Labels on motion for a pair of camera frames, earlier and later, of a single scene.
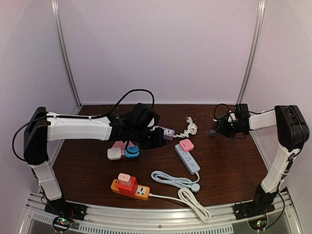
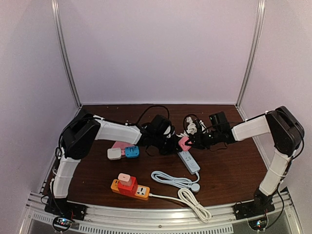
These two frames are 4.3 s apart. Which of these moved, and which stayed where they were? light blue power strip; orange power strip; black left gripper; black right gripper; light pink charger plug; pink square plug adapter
Moved: black right gripper; black left gripper
Stayed: light pink charger plug; orange power strip; light blue power strip; pink square plug adapter
